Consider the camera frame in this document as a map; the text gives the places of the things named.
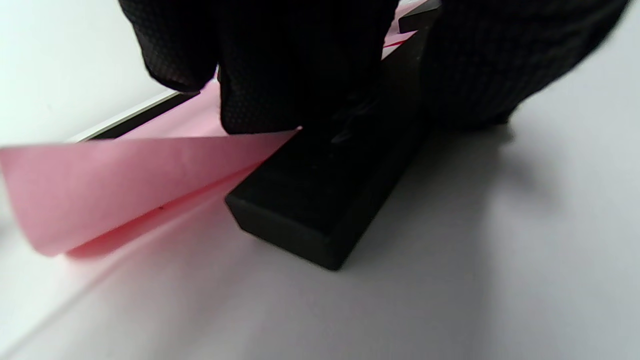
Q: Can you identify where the person's left hand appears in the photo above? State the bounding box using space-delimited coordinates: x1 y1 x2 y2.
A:
118 0 631 135

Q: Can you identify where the black rectangular weight bar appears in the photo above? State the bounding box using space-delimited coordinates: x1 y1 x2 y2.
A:
92 91 201 142
398 0 442 33
225 27 436 271

